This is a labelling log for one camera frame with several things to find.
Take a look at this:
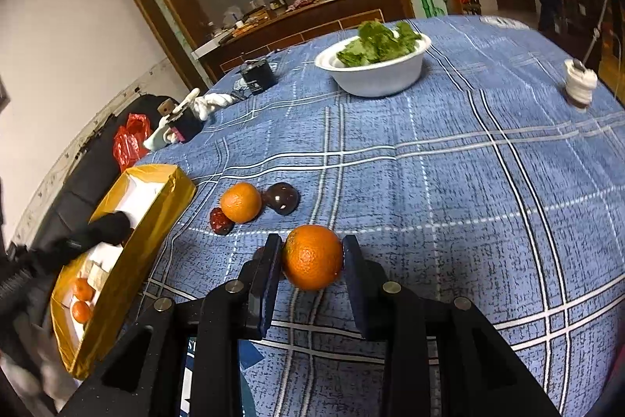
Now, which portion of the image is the wooden counter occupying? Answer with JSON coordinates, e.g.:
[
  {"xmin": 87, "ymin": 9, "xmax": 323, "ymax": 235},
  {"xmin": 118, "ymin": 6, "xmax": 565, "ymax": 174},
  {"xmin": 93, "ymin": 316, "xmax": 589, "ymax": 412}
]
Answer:
[{"xmin": 193, "ymin": 0, "xmax": 416, "ymax": 86}]

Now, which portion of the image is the deep orange orange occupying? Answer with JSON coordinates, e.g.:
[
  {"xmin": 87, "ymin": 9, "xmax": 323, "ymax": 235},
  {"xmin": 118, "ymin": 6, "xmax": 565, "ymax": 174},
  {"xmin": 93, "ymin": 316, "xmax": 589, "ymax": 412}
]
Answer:
[{"xmin": 282, "ymin": 224, "xmax": 344, "ymax": 292}]

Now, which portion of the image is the dark plum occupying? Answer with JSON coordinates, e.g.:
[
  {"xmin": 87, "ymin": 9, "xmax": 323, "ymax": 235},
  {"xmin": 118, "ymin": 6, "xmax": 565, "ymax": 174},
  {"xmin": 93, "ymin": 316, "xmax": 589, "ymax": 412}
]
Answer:
[{"xmin": 264, "ymin": 183, "xmax": 300, "ymax": 217}]

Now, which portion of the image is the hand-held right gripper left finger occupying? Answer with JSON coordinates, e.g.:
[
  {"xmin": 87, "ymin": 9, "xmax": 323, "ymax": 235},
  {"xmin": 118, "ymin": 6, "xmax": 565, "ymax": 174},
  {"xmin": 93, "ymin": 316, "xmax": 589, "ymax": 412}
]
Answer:
[{"xmin": 59, "ymin": 233, "xmax": 284, "ymax": 417}]

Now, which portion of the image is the white glove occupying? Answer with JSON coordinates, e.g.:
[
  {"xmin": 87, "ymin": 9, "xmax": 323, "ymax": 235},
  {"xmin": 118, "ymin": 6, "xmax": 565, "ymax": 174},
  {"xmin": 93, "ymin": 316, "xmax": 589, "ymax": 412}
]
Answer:
[
  {"xmin": 188, "ymin": 89, "xmax": 240, "ymax": 121},
  {"xmin": 143, "ymin": 119, "xmax": 179, "ymax": 151}
]

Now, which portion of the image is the white bowl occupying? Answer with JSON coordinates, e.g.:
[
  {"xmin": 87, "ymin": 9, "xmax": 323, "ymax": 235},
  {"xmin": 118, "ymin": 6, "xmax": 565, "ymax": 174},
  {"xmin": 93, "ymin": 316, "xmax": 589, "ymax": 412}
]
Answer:
[{"xmin": 315, "ymin": 32, "xmax": 431, "ymax": 98}]

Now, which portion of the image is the person's left forearm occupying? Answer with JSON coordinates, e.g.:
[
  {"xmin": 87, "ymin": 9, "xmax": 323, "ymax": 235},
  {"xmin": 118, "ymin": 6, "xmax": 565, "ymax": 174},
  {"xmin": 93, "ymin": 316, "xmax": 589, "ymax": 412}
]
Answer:
[{"xmin": 0, "ymin": 324, "xmax": 76, "ymax": 415}]

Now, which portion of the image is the green lettuce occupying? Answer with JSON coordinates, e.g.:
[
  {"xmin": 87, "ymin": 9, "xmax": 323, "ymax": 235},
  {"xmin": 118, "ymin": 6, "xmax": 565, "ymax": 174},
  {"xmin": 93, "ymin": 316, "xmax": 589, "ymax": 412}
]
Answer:
[{"xmin": 338, "ymin": 20, "xmax": 421, "ymax": 67}]

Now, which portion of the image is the red plastic bag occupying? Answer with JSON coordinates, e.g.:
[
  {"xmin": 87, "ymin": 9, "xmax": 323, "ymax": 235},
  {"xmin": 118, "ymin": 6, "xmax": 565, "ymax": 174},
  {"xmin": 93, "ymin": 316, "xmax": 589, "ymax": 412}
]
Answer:
[{"xmin": 113, "ymin": 113, "xmax": 152, "ymax": 174}]

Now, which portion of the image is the black cup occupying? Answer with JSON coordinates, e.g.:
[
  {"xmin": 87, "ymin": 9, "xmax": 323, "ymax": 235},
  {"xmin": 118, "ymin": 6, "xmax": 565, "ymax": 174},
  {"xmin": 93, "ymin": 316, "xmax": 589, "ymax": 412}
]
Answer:
[{"xmin": 239, "ymin": 58, "xmax": 278, "ymax": 95}]

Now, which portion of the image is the white ribbed lid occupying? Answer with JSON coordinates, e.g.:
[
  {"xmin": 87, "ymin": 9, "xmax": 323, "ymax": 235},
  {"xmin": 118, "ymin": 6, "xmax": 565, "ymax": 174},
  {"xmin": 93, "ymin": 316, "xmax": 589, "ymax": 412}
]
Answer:
[{"xmin": 564, "ymin": 58, "xmax": 599, "ymax": 110}]

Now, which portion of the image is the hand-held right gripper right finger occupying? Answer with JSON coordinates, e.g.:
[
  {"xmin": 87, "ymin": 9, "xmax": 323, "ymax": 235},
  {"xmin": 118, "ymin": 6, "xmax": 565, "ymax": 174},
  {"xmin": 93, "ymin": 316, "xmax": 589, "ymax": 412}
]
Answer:
[{"xmin": 342, "ymin": 235, "xmax": 562, "ymax": 417}]

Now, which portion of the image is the red date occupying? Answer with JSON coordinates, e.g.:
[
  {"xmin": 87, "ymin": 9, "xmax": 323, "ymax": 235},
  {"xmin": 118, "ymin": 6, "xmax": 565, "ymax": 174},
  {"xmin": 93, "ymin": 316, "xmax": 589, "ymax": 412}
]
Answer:
[{"xmin": 210, "ymin": 207, "xmax": 233, "ymax": 234}]

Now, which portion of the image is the black bag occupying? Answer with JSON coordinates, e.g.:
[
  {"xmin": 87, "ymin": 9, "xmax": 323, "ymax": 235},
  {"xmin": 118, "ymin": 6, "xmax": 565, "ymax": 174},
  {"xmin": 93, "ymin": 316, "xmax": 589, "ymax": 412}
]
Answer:
[{"xmin": 27, "ymin": 93, "xmax": 181, "ymax": 252}]

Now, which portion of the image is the large yellow-orange orange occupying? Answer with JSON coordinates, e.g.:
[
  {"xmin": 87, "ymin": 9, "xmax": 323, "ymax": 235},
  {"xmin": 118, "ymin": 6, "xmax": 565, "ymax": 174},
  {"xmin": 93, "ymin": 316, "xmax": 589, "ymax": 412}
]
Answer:
[{"xmin": 220, "ymin": 183, "xmax": 263, "ymax": 223}]

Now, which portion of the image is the white box with yellow tape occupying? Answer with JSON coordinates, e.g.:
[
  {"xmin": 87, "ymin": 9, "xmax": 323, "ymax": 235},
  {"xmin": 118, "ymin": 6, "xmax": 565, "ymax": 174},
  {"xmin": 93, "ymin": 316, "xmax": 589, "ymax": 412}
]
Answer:
[{"xmin": 50, "ymin": 164, "xmax": 197, "ymax": 381}]

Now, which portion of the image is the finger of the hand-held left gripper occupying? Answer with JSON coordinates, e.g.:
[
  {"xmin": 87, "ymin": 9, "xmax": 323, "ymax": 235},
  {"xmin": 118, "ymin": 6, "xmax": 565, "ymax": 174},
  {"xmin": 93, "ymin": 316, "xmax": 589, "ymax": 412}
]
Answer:
[{"xmin": 29, "ymin": 211, "xmax": 136, "ymax": 275}]

